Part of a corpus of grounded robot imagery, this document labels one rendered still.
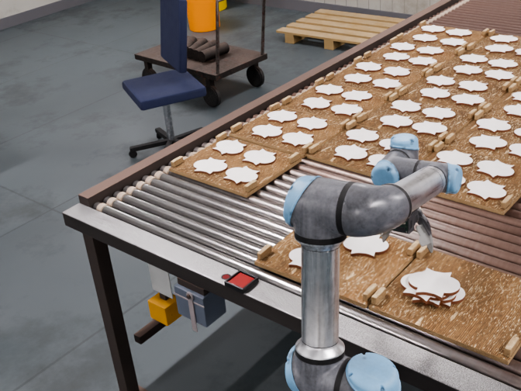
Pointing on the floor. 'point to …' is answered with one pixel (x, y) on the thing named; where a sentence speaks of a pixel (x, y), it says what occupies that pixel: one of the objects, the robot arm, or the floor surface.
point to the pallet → (337, 27)
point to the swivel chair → (171, 84)
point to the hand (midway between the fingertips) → (408, 246)
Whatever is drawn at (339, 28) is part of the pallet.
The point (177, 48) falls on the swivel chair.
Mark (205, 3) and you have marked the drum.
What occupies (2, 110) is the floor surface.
